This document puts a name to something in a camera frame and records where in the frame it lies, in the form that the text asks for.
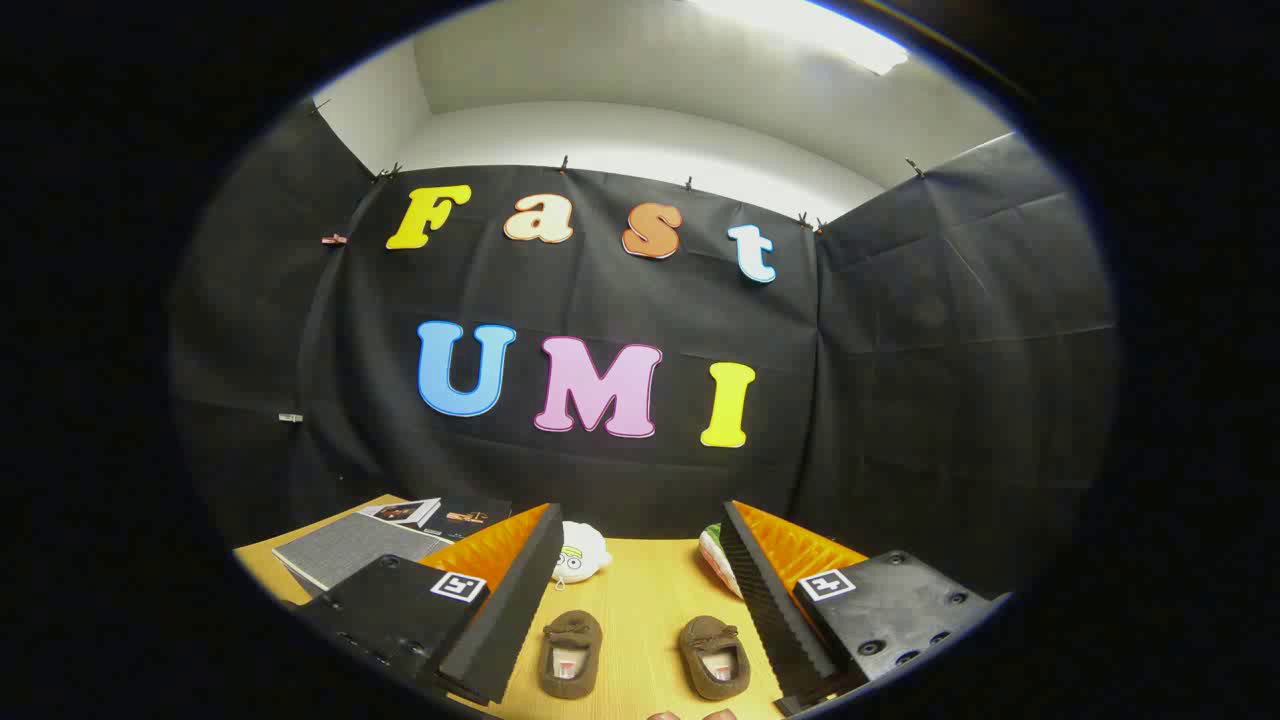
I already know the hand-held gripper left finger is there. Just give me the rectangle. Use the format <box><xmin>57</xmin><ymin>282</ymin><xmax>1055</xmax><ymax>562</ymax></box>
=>
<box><xmin>295</xmin><ymin>503</ymin><xmax>566</xmax><ymax>707</ymax></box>

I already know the brown fuzzy bow shoe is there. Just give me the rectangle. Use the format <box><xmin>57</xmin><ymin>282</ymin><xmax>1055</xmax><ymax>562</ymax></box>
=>
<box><xmin>538</xmin><ymin>610</ymin><xmax>604</xmax><ymax>700</ymax></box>
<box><xmin>678</xmin><ymin>615</ymin><xmax>751</xmax><ymax>701</ymax></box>

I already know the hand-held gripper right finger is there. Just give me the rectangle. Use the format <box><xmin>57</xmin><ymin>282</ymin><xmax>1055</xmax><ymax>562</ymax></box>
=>
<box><xmin>718</xmin><ymin>500</ymin><xmax>1013</xmax><ymax>717</ymax></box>

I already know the dark hardcover book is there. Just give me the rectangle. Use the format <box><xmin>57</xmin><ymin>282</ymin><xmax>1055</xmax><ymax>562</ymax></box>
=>
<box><xmin>425</xmin><ymin>497</ymin><xmax>513</xmax><ymax>541</ymax></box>

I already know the grey fabric storage box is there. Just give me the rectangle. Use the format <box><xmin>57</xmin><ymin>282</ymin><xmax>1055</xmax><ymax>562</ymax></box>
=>
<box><xmin>272</xmin><ymin>513</ymin><xmax>451</xmax><ymax>596</ymax></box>

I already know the white photo cover book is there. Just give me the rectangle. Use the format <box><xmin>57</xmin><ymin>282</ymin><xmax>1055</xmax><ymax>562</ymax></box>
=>
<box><xmin>358</xmin><ymin>498</ymin><xmax>441</xmax><ymax>529</ymax></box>

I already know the white plush toy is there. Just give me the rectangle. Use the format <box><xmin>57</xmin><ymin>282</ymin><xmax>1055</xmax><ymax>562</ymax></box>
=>
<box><xmin>552</xmin><ymin>521</ymin><xmax>612</xmax><ymax>585</ymax></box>

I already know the watermelon slice plush toy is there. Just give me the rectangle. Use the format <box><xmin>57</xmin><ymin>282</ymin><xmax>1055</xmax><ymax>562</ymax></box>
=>
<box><xmin>698</xmin><ymin>523</ymin><xmax>746</xmax><ymax>599</ymax></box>

